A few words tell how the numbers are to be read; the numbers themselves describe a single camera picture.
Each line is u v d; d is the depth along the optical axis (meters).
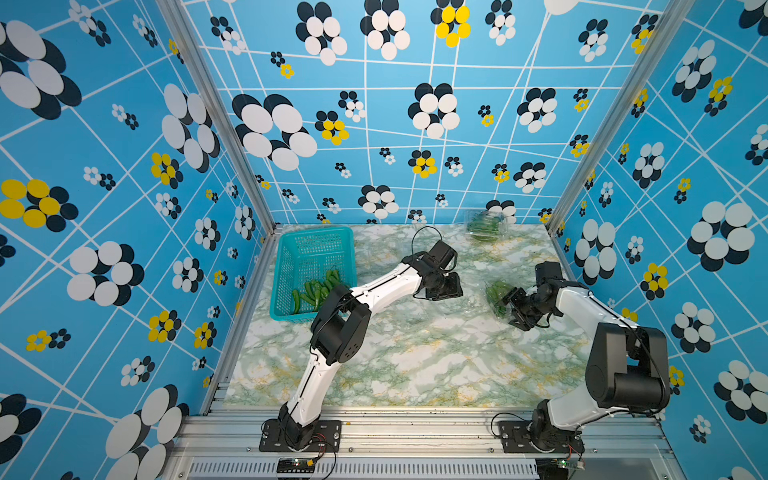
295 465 0.72
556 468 0.68
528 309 0.77
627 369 0.44
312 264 1.09
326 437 0.73
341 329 0.54
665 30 0.70
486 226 1.13
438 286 0.78
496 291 0.96
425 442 0.74
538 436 0.67
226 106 0.87
